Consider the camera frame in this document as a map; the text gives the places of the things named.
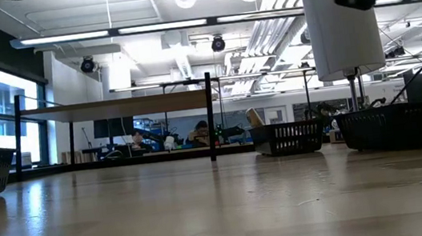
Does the wooden desk riser shelf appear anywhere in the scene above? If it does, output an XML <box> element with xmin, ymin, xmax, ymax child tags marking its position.
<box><xmin>6</xmin><ymin>71</ymin><xmax>222</xmax><ymax>186</ymax></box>

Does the white shade table lamp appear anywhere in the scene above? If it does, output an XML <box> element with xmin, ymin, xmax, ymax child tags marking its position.
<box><xmin>301</xmin><ymin>0</ymin><xmax>392</xmax><ymax>117</ymax></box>

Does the round black ceiling device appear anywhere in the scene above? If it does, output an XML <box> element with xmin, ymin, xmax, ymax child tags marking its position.
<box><xmin>209</xmin><ymin>34</ymin><xmax>227</xmax><ymax>54</ymax></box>
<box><xmin>78</xmin><ymin>56</ymin><xmax>96</xmax><ymax>74</ymax></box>

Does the person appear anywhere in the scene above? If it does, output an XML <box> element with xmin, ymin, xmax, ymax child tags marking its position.
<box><xmin>128</xmin><ymin>128</ymin><xmax>154</xmax><ymax>155</ymax></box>
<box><xmin>183</xmin><ymin>119</ymin><xmax>212</xmax><ymax>149</ymax></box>

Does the long ceiling light strip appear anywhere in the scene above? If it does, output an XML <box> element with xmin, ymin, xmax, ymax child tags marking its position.
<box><xmin>10</xmin><ymin>2</ymin><xmax>307</xmax><ymax>51</ymax></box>

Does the dark wall screen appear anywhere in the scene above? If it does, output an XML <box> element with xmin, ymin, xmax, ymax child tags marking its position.
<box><xmin>92</xmin><ymin>115</ymin><xmax>136</xmax><ymax>140</ymax></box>

